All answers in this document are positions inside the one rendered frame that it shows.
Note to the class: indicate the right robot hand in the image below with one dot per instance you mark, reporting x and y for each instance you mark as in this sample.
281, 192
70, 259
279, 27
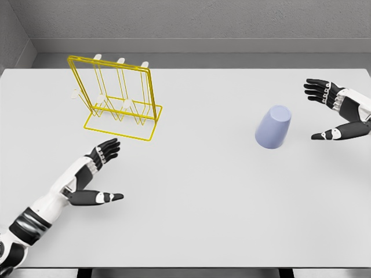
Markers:
346, 108

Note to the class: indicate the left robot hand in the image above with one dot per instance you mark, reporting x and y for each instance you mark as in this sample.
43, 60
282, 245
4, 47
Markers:
84, 175

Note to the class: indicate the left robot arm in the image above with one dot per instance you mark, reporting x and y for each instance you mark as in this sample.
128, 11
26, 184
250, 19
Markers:
30, 224

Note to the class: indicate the lavender cup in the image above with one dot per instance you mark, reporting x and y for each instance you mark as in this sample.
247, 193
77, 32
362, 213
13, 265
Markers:
273, 126

